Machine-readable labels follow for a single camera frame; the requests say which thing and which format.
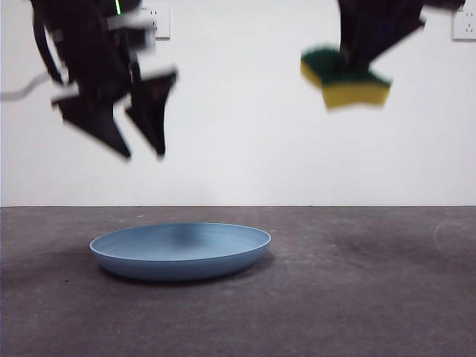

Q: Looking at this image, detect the yellow sponge with green pad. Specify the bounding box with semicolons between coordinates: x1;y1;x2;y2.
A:
300;45;393;111

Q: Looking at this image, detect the grey cable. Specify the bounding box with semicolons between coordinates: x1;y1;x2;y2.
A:
0;71;51;103

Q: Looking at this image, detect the blue round plate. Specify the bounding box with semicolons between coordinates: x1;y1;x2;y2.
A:
89;222;273;282

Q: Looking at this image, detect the white wall socket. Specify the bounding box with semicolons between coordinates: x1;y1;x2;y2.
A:
141;4;172;41
451;7;476;42

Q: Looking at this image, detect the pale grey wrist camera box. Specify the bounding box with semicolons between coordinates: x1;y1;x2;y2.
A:
105;15;158;52

